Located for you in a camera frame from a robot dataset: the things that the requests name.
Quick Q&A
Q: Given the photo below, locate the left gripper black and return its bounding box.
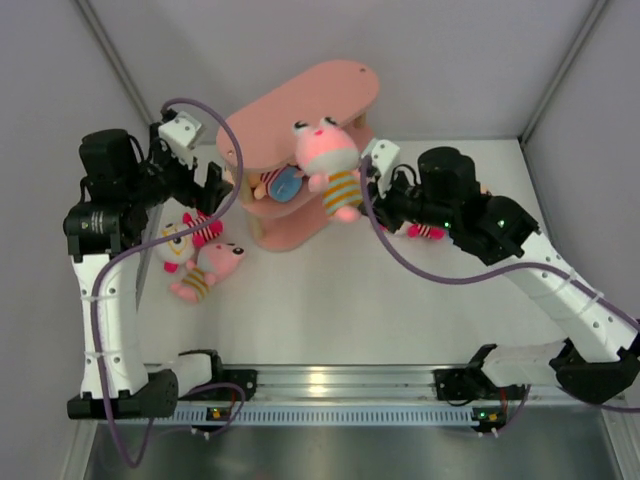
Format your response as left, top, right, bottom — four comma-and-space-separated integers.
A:
126, 124, 233, 217

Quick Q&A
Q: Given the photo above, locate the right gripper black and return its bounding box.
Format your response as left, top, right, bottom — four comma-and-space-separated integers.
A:
357, 167, 455, 235

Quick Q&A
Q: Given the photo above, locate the large pink frog plush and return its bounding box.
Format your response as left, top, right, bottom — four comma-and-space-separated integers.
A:
292, 117, 363, 223

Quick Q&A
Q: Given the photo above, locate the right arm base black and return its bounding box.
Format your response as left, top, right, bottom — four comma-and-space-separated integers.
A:
433, 367, 526, 405

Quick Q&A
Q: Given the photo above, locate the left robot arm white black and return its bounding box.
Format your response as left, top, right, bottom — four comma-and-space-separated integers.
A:
63, 124, 231, 421

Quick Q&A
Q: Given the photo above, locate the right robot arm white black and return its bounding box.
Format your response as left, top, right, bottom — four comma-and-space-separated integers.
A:
361, 140, 639, 407

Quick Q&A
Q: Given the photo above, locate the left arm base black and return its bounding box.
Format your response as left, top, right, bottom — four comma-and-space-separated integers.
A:
180, 368, 258, 402

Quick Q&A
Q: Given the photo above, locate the blue plush on shelf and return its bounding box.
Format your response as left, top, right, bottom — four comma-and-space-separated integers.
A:
249, 165, 303, 203

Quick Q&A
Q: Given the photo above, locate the pink three-tier shelf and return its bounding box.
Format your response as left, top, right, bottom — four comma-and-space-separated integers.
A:
216, 60, 380, 252

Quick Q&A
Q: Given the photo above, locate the right white glasses plush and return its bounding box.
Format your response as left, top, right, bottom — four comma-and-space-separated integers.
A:
406, 224, 447, 241

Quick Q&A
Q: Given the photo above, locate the white glasses plush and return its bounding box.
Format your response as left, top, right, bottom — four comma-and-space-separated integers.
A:
154, 211, 224, 274
406, 224, 447, 241

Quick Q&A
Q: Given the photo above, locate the small pink frog plush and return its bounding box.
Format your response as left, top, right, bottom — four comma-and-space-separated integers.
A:
169, 243, 246, 304

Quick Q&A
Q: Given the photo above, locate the left white glasses plush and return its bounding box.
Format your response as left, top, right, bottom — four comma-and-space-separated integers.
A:
154, 211, 224, 274

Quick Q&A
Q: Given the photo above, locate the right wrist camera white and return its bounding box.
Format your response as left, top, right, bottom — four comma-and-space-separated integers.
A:
361, 138, 400, 198

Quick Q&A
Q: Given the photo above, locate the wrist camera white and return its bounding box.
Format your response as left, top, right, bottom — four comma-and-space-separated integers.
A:
361, 138, 400, 198
158, 109, 205, 169

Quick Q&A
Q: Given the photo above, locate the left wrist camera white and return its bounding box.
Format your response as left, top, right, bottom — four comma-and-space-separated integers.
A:
158, 109, 205, 169

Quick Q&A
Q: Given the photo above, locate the aluminium mounting rail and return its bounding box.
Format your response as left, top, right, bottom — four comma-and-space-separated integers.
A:
174, 363, 571, 401

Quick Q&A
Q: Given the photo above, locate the slotted cable duct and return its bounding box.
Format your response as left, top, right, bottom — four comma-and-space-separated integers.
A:
94, 403, 506, 427

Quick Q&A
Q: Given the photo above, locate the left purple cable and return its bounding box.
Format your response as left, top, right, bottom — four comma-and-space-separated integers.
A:
92, 97, 247, 469

